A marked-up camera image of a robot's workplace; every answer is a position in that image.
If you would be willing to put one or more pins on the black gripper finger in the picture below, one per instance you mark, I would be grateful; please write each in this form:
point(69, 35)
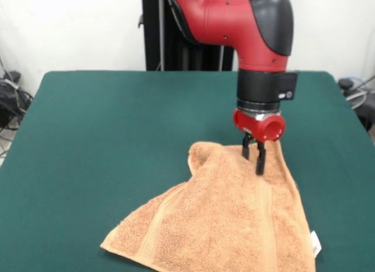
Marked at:
point(260, 160)
point(245, 147)

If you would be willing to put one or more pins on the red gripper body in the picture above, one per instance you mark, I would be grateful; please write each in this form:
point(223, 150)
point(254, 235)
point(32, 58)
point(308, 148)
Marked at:
point(257, 127)

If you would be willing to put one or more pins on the tan terry towel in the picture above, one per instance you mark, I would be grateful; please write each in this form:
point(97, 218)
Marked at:
point(219, 219)

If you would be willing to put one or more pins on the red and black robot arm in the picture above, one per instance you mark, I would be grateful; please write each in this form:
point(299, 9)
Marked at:
point(234, 20)

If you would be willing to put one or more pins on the black and gray floor equipment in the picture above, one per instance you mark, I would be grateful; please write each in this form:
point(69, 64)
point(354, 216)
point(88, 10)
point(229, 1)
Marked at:
point(366, 108)

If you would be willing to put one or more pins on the dark green table cloth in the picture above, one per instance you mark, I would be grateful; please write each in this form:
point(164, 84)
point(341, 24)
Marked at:
point(88, 166)

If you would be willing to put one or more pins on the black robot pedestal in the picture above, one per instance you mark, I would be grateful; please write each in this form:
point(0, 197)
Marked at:
point(158, 34)

